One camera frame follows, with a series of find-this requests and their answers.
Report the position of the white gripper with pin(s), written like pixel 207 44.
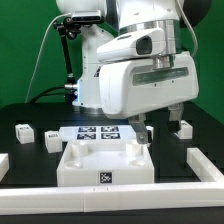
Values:
pixel 130 88

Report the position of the white square tabletop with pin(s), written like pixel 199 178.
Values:
pixel 104 162

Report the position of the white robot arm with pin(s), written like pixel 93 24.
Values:
pixel 134 15

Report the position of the white obstacle fence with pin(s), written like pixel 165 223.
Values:
pixel 208 191

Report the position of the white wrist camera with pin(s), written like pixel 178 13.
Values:
pixel 137 44

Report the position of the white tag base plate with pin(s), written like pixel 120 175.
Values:
pixel 96 132

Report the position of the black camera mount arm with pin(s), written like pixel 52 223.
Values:
pixel 68 30

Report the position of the grey mounted camera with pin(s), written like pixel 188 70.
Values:
pixel 87 17

